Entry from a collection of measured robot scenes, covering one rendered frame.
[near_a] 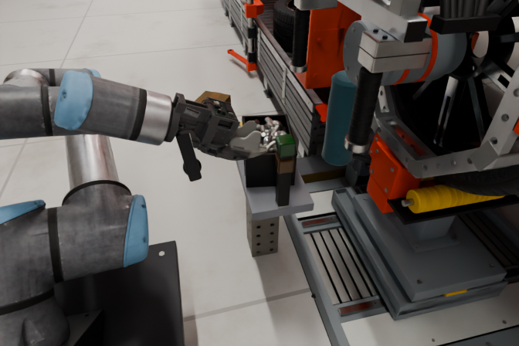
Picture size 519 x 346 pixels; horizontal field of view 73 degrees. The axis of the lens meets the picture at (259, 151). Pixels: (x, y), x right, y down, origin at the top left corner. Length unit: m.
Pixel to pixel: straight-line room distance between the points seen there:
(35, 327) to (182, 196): 0.98
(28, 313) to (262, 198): 0.55
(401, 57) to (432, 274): 0.76
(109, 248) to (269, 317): 0.66
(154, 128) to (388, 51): 0.38
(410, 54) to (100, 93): 0.46
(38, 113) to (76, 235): 0.24
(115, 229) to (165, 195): 0.91
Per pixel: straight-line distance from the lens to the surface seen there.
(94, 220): 0.78
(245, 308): 1.29
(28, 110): 0.71
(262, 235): 1.31
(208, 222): 1.52
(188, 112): 0.62
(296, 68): 0.91
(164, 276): 1.02
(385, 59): 0.56
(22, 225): 0.79
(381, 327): 1.23
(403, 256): 1.20
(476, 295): 1.33
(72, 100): 0.59
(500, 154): 0.71
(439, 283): 1.18
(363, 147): 0.64
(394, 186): 0.97
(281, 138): 0.81
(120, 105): 0.59
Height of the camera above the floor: 1.12
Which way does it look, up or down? 37 degrees down
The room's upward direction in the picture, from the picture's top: straight up
